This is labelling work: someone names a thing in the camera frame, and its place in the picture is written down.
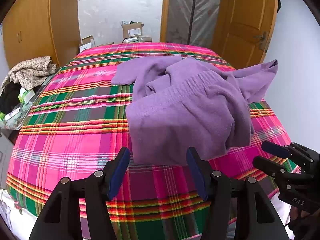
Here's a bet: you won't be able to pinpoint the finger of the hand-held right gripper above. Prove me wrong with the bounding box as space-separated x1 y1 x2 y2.
262 141 314 164
252 156 314 193

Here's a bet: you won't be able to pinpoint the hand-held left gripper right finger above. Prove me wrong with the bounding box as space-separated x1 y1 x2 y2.
186 147 290 240

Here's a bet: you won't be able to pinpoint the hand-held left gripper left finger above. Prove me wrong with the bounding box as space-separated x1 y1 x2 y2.
29 147 130 240

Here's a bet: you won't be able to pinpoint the purple fleece garment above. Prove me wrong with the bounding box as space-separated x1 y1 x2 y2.
111 56 279 165

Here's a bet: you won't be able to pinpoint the white bed sheet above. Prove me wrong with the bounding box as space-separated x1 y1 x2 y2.
271 190 293 230

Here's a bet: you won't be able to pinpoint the pink green plaid blanket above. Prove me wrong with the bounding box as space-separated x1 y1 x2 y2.
6 42 304 240

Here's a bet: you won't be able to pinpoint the glass top side table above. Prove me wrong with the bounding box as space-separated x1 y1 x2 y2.
0 67 62 130

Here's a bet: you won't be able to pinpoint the green tissue pack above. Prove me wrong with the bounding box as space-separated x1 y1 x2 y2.
19 87 35 104

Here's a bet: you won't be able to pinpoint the white tube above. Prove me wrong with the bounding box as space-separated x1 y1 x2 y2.
4 109 21 121

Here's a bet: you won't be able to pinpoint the wooden door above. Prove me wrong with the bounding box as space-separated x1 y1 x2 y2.
212 0 279 69

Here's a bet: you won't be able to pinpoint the white cardboard box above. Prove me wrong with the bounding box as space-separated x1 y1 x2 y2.
79 35 96 53

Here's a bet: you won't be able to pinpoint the black garment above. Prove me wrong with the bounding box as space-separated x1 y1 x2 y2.
0 82 20 114

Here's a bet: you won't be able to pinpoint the plastic wrapped packages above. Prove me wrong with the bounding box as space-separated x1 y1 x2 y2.
122 36 152 43

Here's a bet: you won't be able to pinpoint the beige floral cloth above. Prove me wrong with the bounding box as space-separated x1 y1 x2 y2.
1 56 57 90

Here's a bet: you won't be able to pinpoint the open brown cardboard box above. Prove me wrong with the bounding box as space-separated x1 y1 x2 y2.
121 21 145 38

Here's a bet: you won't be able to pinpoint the grey plastic covered rack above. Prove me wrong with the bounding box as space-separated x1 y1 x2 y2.
166 0 224 47

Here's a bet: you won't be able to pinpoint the wooden wardrobe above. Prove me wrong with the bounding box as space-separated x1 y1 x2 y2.
2 0 82 68

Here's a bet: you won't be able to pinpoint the metal door handle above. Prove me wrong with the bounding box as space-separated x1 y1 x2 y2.
254 31 269 53

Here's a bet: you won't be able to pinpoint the wooden door frame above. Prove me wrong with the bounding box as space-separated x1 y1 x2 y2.
160 0 172 43

